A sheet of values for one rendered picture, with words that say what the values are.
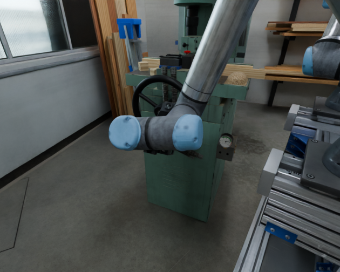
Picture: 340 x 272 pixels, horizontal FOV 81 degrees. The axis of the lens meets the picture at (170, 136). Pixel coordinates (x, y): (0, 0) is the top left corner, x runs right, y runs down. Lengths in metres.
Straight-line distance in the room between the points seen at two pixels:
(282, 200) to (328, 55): 0.63
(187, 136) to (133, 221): 1.11
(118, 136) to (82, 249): 1.05
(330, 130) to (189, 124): 0.79
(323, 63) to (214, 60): 0.65
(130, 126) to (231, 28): 0.28
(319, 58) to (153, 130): 0.80
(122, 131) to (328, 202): 0.52
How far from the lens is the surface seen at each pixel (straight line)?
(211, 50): 0.46
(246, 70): 1.04
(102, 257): 1.34
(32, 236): 1.59
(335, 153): 0.61
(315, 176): 0.58
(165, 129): 0.40
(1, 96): 1.89
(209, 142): 1.03
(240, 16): 0.46
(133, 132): 0.41
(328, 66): 1.04
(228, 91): 0.91
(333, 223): 0.68
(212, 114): 0.96
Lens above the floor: 1.13
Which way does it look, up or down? 30 degrees down
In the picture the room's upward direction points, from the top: straight up
